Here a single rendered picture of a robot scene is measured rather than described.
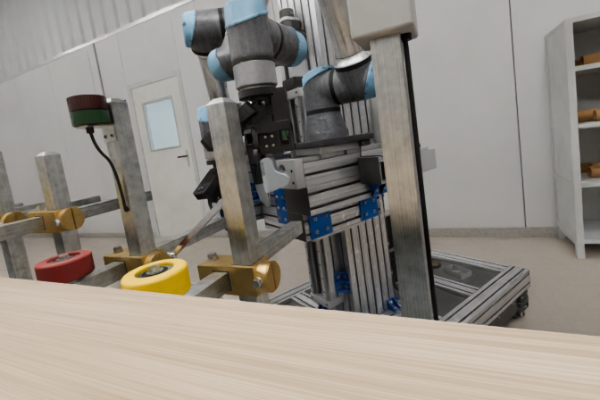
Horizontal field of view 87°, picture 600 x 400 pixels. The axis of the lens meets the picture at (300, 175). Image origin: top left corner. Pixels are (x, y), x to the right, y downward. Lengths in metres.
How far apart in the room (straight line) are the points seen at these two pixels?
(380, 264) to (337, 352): 1.29
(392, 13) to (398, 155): 0.16
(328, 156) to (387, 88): 0.63
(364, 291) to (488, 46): 2.27
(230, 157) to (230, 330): 0.28
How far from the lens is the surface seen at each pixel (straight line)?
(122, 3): 5.17
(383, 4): 0.41
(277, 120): 0.57
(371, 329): 0.26
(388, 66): 0.41
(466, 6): 3.17
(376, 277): 1.52
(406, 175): 0.41
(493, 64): 3.09
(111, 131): 0.69
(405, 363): 0.23
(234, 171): 0.50
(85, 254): 0.67
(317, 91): 1.05
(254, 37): 0.58
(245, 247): 0.52
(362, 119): 1.41
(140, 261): 0.69
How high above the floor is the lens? 1.04
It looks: 6 degrees down
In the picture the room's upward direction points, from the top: 8 degrees counter-clockwise
